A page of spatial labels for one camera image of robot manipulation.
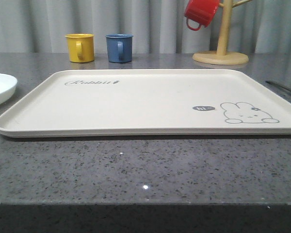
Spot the wooden mug tree stand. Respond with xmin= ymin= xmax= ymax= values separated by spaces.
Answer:
xmin=192 ymin=0 xmax=251 ymax=65

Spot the steel chopstick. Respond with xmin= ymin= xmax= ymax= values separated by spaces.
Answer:
xmin=265 ymin=81 xmax=291 ymax=95

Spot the grey pleated curtain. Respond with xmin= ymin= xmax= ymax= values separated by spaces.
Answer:
xmin=0 ymin=0 xmax=291 ymax=53

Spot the white round plate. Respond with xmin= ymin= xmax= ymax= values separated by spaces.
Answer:
xmin=0 ymin=73 xmax=17 ymax=104

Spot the blue enamel mug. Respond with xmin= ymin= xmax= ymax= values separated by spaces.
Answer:
xmin=106 ymin=33 xmax=133 ymax=63

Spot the yellow enamel mug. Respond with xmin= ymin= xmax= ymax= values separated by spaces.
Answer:
xmin=65 ymin=33 xmax=95 ymax=63

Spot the red enamel mug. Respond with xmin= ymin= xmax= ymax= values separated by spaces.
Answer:
xmin=184 ymin=0 xmax=220 ymax=31

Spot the cream rabbit serving tray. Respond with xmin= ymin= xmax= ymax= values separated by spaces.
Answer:
xmin=0 ymin=69 xmax=291 ymax=137

